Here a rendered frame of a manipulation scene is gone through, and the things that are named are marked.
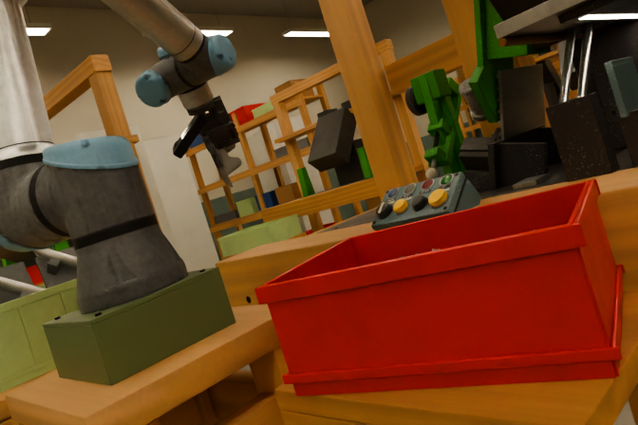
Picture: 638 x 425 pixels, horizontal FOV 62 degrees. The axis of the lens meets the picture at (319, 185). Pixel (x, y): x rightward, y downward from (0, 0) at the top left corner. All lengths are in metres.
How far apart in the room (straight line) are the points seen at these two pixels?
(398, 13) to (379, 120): 11.17
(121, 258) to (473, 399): 0.47
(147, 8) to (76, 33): 8.06
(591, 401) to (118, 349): 0.51
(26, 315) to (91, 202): 0.60
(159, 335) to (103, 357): 0.07
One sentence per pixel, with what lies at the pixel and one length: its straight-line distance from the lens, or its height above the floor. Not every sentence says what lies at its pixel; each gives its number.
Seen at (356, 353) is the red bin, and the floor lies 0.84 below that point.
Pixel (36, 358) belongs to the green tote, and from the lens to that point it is 1.33.
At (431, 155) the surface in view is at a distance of 1.23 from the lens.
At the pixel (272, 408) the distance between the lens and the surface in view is 0.77.
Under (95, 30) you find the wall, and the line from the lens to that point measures 9.24.
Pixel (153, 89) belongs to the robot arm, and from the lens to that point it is 1.17.
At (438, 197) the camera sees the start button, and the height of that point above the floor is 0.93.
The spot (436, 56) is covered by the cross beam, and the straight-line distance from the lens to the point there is 1.55.
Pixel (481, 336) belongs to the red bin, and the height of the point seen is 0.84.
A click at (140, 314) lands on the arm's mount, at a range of 0.72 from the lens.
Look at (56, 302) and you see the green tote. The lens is 1.34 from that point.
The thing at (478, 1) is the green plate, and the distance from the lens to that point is 0.97.
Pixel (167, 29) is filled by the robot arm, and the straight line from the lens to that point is 1.05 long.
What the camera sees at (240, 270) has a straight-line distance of 1.16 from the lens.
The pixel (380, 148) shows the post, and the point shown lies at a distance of 1.59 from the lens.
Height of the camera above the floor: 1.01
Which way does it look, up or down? 1 degrees down
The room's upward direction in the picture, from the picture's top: 18 degrees counter-clockwise
